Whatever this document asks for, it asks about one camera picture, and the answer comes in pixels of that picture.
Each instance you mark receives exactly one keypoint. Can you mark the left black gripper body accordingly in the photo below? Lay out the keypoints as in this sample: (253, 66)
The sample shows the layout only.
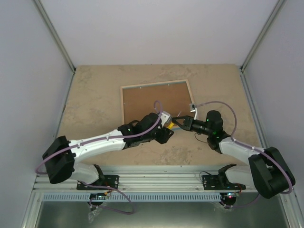
(161, 139)

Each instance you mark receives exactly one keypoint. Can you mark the blue wooden picture frame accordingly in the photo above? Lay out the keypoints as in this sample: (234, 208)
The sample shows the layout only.
(137, 100)

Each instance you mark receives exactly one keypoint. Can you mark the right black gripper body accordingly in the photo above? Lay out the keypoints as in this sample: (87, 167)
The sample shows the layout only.
(204, 130)

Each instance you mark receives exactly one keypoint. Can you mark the yellow handled screwdriver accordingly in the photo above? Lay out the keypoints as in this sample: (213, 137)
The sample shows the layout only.
(171, 125)

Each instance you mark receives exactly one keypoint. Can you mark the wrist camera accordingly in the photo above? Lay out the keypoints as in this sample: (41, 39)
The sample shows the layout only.
(193, 109)
(165, 118)

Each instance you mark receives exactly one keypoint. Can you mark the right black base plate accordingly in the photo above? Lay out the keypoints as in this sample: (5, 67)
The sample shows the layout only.
(214, 182)

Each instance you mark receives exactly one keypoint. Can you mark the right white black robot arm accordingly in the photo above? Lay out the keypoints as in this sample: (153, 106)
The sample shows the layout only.
(265, 169)

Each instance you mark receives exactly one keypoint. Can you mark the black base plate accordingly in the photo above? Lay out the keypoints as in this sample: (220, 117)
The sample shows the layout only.
(214, 182)
(109, 181)

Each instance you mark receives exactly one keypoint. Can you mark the aluminium profile rail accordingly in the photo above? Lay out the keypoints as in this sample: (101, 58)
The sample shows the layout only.
(141, 179)

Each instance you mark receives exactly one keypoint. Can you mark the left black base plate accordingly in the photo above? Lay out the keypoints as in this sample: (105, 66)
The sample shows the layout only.
(109, 181)

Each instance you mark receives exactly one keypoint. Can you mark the grey slotted cable duct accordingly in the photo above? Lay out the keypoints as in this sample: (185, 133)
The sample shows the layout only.
(134, 197)

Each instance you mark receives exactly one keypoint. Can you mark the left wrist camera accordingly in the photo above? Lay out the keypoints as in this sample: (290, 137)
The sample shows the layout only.
(165, 118)

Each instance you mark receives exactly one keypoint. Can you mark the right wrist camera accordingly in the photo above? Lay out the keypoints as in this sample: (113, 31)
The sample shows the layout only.
(193, 109)

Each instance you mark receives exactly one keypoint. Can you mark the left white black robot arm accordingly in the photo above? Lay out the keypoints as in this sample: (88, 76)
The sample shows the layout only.
(64, 159)

